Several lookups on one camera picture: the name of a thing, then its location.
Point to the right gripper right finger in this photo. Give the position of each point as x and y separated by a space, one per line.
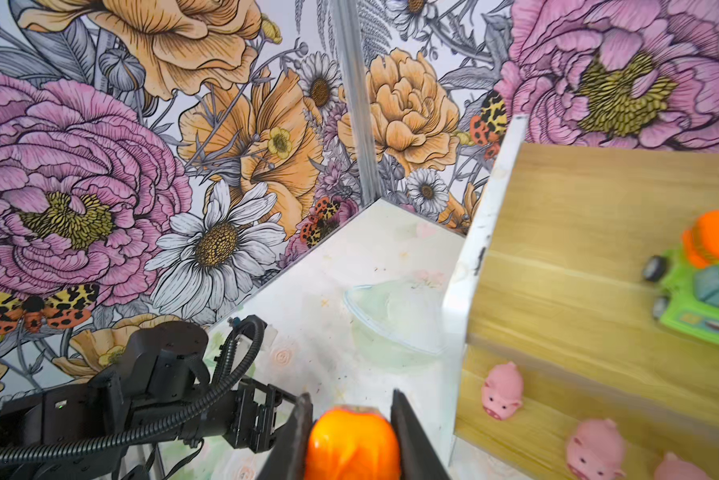
419 460

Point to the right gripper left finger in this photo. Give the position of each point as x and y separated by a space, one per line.
287 460

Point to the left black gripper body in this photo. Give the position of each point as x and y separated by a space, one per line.
161 372

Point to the green orange toy truck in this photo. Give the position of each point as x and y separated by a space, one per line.
688 280
347 443

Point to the pink toy pig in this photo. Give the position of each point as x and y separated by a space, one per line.
502 392
596 451
674 468

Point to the two-tier bamboo white shelf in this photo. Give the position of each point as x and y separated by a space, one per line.
550 279

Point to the left aluminium corner post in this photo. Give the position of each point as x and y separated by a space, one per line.
350 50

